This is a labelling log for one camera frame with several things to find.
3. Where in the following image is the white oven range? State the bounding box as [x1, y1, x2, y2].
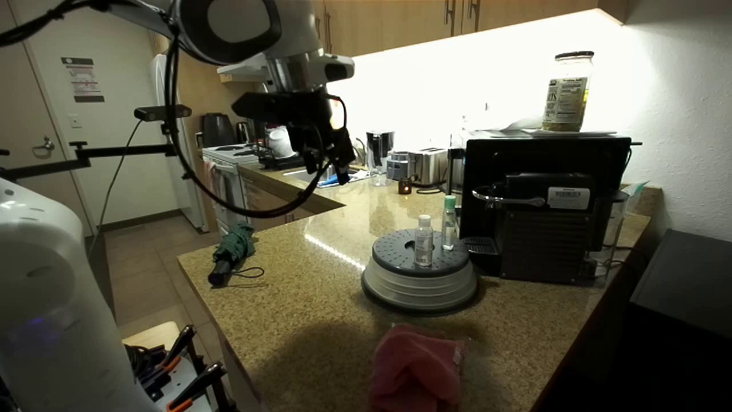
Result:
[200, 144, 258, 235]

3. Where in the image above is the black coffee machine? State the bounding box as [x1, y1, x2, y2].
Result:
[465, 173, 621, 286]

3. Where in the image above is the grey vented microwave plate cover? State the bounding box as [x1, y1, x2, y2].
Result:
[359, 226, 480, 317]

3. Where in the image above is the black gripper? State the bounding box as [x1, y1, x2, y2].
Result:
[282, 91, 357, 189]

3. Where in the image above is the pink folded towel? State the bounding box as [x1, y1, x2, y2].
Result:
[368, 324, 467, 412]

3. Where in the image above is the wooden wall cabinet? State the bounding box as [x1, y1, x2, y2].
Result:
[317, 0, 636, 57]

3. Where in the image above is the silver toaster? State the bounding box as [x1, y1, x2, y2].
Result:
[407, 146, 451, 191]

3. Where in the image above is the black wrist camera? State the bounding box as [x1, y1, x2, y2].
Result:
[229, 90, 296, 122]

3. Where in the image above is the glass jar with label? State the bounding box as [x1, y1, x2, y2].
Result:
[543, 49, 595, 132]

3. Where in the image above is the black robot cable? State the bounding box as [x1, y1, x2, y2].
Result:
[162, 32, 340, 221]

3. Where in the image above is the black steel microwave oven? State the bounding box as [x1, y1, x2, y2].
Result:
[460, 135, 635, 238]

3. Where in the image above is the clear water filter pitcher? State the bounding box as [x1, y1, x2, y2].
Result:
[364, 131, 398, 189]

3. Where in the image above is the clear bottle white cap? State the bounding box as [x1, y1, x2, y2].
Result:
[415, 213, 436, 271]

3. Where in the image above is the green folded umbrella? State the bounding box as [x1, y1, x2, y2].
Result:
[207, 222, 266, 292]

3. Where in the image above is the clear bottle green cap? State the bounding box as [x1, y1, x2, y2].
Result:
[441, 195, 460, 254]

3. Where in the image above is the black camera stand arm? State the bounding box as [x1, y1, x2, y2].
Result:
[0, 103, 192, 181]

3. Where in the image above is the paper sign on door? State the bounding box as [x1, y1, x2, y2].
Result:
[59, 56, 109, 105]

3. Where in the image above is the black kettle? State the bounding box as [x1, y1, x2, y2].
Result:
[200, 113, 239, 150]

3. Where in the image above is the black box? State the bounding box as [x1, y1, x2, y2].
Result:
[627, 226, 732, 342]

